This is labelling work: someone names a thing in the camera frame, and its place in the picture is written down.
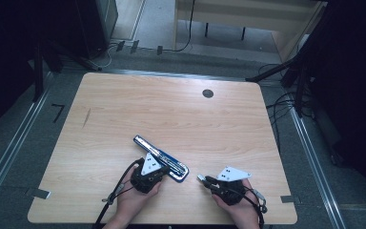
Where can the dark round table grommet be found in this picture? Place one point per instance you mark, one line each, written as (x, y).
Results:
(207, 93)

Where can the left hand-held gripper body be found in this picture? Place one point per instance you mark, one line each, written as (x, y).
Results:
(146, 181)

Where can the light wooden bench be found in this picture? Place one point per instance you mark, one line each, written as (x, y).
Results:
(251, 14)

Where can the metal floor rail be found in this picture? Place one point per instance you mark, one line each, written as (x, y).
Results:
(171, 75)
(317, 171)
(12, 149)

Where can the dark cabinet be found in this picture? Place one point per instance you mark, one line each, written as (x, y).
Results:
(97, 22)

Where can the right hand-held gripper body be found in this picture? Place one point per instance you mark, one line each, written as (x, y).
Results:
(230, 191)

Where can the person's left hand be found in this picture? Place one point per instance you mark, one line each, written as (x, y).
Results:
(133, 202)

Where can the black plug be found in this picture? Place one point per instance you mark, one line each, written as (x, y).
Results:
(134, 46)
(120, 46)
(159, 50)

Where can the grey tape strip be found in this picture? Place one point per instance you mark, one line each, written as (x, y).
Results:
(39, 193)
(287, 199)

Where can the black metal stand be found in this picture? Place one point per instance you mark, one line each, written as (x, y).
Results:
(38, 70)
(298, 73)

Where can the person's right hand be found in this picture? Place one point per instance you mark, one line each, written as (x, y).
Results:
(246, 208)

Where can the blue stapler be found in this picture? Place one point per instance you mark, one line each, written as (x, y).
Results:
(176, 167)

